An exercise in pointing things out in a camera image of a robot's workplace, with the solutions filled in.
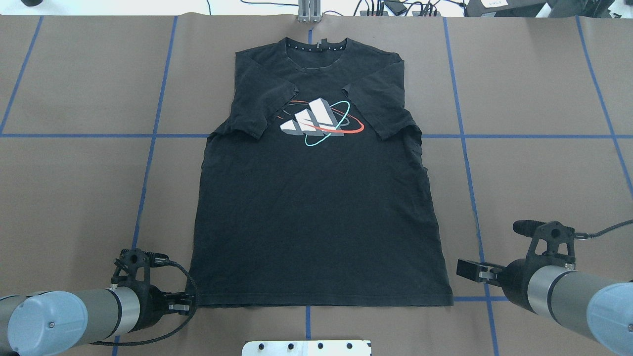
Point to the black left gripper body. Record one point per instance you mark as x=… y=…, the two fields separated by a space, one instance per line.
x=152 y=303

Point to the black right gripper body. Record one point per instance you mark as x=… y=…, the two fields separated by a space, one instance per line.
x=516 y=283

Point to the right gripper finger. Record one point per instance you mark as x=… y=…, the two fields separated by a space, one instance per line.
x=483 y=272

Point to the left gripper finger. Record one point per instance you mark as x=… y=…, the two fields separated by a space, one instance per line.
x=180 y=297
x=181 y=309

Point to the black graphic t-shirt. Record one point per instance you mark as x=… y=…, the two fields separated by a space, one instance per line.
x=313 y=191

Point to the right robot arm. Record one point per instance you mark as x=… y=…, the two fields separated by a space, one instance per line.
x=598 y=308

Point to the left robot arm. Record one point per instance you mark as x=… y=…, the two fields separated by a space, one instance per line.
x=47 y=323

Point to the black monitor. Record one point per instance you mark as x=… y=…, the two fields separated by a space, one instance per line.
x=504 y=8

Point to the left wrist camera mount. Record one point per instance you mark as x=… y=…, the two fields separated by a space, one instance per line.
x=133 y=265

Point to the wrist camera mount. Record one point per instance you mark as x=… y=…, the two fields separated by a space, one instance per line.
x=133 y=265
x=552 y=243

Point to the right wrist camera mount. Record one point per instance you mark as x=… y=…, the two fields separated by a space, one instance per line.
x=552 y=243

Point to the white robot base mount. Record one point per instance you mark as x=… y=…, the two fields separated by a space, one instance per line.
x=308 y=348

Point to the aluminium frame post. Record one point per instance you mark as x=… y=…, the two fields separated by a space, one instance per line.
x=309 y=11

